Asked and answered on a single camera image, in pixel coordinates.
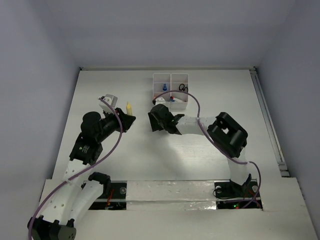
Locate cream glue stick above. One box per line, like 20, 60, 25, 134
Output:
126, 102, 133, 116

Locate white organizer right column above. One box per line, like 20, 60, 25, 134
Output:
170, 73, 189, 111

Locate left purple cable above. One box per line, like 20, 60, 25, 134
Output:
26, 97, 124, 238

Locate black handled scissors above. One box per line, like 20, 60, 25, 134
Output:
178, 83, 189, 92

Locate red capped white marker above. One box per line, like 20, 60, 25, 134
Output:
170, 96, 185, 103

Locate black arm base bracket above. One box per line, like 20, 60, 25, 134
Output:
212, 174, 258, 200

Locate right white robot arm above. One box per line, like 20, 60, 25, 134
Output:
148, 104, 252, 196

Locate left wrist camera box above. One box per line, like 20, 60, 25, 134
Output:
99, 94, 118, 114

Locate blue capped clear bottle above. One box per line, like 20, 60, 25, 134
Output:
162, 83, 168, 92

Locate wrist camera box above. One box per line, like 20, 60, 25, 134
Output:
152, 96, 166, 106
99, 94, 118, 114

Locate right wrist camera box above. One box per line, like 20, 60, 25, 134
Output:
152, 96, 166, 106

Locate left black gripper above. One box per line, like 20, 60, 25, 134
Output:
96, 107, 135, 143

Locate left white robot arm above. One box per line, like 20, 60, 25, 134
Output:
27, 108, 136, 240

